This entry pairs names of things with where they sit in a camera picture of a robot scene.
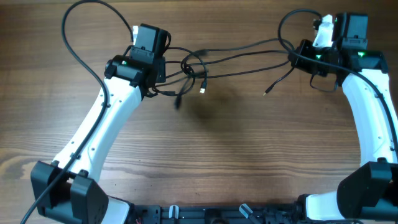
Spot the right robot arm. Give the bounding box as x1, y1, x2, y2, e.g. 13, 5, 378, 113
289, 12, 397, 222

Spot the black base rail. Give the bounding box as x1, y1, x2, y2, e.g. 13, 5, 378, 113
126, 203, 308, 224

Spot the black USB cable long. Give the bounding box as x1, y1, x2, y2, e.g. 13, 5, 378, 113
164, 38, 295, 96

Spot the left camera black cable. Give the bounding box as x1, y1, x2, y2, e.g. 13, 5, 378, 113
20, 0, 135, 224

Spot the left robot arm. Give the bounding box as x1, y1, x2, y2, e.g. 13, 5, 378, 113
30, 24, 171, 223

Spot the right camera black cable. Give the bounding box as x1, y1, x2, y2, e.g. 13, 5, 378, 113
277, 8, 398, 147

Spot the camera black cable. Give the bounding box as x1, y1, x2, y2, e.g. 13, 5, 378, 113
277, 8, 398, 147
20, 0, 135, 224

